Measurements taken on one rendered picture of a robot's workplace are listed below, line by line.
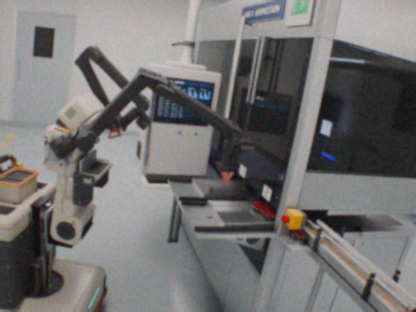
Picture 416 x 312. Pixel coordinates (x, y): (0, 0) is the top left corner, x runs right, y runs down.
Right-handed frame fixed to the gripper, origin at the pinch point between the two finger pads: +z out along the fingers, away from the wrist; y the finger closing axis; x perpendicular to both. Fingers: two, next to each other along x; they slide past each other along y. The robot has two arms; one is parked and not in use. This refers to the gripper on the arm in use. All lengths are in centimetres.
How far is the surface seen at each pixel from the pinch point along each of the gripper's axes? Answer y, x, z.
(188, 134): 3, 90, -2
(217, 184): 17, 54, 21
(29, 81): -199, 542, 14
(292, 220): 27.0, -20.6, 9.2
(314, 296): 42, -32, 44
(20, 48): -216, 542, -44
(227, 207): 11.9, 19.6, 20.9
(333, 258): 38, -41, 17
